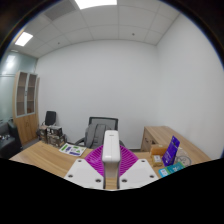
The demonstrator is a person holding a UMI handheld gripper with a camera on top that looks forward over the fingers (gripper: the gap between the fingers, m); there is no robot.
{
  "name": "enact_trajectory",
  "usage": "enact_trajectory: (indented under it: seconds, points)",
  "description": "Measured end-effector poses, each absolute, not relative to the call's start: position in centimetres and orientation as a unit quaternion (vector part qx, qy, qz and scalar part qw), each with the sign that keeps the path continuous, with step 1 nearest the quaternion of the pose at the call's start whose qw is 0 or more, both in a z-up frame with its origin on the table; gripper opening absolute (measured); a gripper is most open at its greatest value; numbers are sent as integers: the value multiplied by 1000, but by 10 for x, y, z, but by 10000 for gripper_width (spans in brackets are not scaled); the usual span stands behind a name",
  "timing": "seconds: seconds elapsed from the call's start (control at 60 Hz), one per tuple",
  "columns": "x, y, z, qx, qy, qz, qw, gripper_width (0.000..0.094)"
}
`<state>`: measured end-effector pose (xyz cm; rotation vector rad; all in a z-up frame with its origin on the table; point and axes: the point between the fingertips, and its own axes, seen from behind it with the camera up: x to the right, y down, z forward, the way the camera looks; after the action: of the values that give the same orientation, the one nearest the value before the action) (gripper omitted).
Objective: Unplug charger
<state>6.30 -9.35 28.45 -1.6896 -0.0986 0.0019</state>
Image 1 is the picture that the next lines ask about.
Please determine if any grey backpack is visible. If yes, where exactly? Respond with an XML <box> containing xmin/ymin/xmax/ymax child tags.
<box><xmin>84</xmin><ymin>123</ymin><xmax>108</xmax><ymax>149</ymax></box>

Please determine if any black sofa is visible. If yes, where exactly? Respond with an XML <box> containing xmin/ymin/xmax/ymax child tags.
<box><xmin>0</xmin><ymin>119</ymin><xmax>24</xmax><ymax>160</ymax></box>

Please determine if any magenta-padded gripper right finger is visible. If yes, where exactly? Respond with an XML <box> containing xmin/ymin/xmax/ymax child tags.
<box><xmin>117</xmin><ymin>144</ymin><xmax>160</xmax><ymax>190</ymax></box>

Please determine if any ceiling light panel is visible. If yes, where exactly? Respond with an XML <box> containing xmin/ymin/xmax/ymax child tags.
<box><xmin>73</xmin><ymin>0</ymin><xmax>118</xmax><ymax>10</ymax></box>
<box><xmin>14</xmin><ymin>31</ymin><xmax>34</xmax><ymax>48</ymax></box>

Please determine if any small black chair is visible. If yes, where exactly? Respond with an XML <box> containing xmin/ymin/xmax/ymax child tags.
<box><xmin>44</xmin><ymin>110</ymin><xmax>57</xmax><ymax>127</ymax></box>

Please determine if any white and green leaflet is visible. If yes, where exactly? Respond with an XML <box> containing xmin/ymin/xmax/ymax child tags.
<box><xmin>58</xmin><ymin>142</ymin><xmax>87</xmax><ymax>158</ymax></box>

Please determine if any white charger block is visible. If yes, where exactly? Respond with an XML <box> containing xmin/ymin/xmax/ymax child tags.
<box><xmin>101</xmin><ymin>129</ymin><xmax>121</xmax><ymax>182</ymax></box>

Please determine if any clear plastic bag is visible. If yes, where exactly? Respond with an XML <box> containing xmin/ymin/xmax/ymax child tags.
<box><xmin>173</xmin><ymin>148</ymin><xmax>193</xmax><ymax>167</ymax></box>

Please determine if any wooden glass-door cabinet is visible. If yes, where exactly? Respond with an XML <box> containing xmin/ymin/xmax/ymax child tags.
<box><xmin>12</xmin><ymin>70</ymin><xmax>40</xmax><ymax>146</ymax></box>

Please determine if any ceiling air vent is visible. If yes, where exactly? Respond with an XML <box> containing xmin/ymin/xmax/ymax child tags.
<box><xmin>43</xmin><ymin>0</ymin><xmax>78</xmax><ymax>21</ymax></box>

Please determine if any black mesh office chair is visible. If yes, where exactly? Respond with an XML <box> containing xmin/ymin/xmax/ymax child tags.
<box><xmin>74</xmin><ymin>116</ymin><xmax>126</xmax><ymax>149</ymax></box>

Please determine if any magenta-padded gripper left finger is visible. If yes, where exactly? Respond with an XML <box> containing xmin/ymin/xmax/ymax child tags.
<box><xmin>63</xmin><ymin>144</ymin><xmax>107</xmax><ymax>190</ymax></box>

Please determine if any purple standing pouch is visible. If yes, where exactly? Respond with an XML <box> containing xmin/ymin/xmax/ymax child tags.
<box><xmin>161</xmin><ymin>135</ymin><xmax>181</xmax><ymax>167</ymax></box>

